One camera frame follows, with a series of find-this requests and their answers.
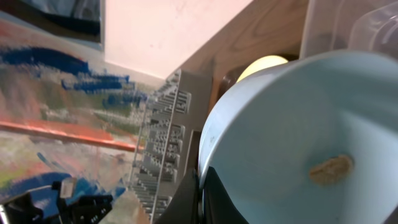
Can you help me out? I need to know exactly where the grey plastic dishwasher rack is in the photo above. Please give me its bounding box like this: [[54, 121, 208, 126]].
[[128, 70, 213, 223]]

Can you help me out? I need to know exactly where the yellow round plate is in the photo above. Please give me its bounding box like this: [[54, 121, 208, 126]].
[[236, 55, 289, 82]]

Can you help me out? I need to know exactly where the light blue bowl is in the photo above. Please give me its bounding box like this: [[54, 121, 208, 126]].
[[198, 51, 397, 223]]

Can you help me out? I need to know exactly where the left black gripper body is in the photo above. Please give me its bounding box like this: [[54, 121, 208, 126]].
[[1, 177, 113, 224]]

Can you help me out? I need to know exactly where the brown food lump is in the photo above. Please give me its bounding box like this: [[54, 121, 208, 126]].
[[308, 154, 354, 186]]

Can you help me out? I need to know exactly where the clear plastic bin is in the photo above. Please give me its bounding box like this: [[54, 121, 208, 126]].
[[300, 0, 397, 58]]

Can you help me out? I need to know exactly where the dark brown serving tray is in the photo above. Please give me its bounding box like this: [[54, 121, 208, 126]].
[[216, 54, 299, 100]]

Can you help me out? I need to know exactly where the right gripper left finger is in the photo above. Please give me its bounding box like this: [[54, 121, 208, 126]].
[[155, 169, 199, 224]]

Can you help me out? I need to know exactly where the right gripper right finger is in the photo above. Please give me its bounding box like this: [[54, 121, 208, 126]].
[[203, 167, 248, 224]]

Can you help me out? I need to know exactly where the colourful painted board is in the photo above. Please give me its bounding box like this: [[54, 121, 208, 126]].
[[0, 18, 165, 224]]

